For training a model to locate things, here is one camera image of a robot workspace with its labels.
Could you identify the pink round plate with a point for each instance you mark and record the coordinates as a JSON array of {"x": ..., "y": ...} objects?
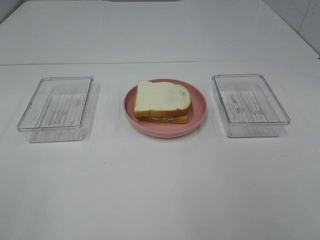
[{"x": 196, "y": 115}]

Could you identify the clear plastic left container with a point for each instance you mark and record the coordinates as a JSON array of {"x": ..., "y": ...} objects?
[{"x": 62, "y": 109}]

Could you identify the clear plastic container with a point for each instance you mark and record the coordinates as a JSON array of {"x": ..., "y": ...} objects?
[
  {"x": 248, "y": 106},
  {"x": 62, "y": 109}
]

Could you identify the bread slice from container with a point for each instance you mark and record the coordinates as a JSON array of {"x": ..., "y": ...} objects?
[{"x": 181, "y": 120}]

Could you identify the clear plastic right container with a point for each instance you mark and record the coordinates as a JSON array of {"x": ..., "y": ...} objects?
[{"x": 248, "y": 106}]

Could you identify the green lettuce leaf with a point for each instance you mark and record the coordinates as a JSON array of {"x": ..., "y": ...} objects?
[{"x": 170, "y": 118}]

